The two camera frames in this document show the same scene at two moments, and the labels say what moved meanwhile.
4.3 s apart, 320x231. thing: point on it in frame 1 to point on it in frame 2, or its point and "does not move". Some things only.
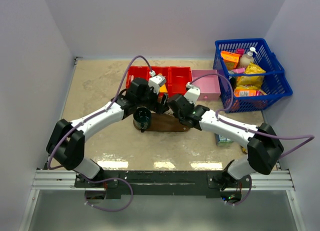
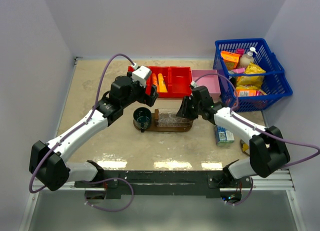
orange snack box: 231,59 does not move
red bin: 135,72 to 156,70
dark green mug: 142,118 does not move
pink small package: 240,51 does not move
